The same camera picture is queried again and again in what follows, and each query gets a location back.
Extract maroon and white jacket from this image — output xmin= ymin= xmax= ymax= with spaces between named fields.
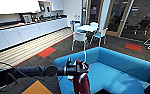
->
xmin=72 ymin=59 xmax=92 ymax=94

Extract white clothes hanger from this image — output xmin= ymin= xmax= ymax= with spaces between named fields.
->
xmin=80 ymin=49 xmax=89 ymax=65

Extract large blue sofa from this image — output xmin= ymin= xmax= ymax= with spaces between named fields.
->
xmin=53 ymin=46 xmax=150 ymax=94

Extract white chair teal seat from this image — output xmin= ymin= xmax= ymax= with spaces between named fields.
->
xmin=90 ymin=27 xmax=109 ymax=48

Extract white round table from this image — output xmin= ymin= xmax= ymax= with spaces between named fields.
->
xmin=76 ymin=24 xmax=99 ymax=33

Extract wooden framed glass door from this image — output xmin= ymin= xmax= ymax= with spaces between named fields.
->
xmin=86 ymin=0 xmax=105 ymax=27
xmin=105 ymin=0 xmax=135 ymax=38

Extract white kitchen counter cabinets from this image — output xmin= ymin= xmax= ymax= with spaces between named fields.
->
xmin=0 ymin=16 xmax=69 ymax=54

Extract dark microwave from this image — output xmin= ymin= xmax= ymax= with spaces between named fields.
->
xmin=19 ymin=13 xmax=34 ymax=24

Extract black office chair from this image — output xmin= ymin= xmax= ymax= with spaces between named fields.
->
xmin=130 ymin=16 xmax=150 ymax=34

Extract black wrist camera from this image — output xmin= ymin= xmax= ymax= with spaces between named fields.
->
xmin=66 ymin=57 xmax=76 ymax=66

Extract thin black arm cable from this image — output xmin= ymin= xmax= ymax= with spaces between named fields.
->
xmin=56 ymin=74 xmax=64 ymax=85
xmin=0 ymin=60 xmax=25 ymax=73

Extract dark wall screen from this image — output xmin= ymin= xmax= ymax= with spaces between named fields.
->
xmin=37 ymin=0 xmax=52 ymax=14

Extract white upper wall cabinets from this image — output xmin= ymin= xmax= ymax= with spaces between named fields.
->
xmin=0 ymin=0 xmax=42 ymax=16

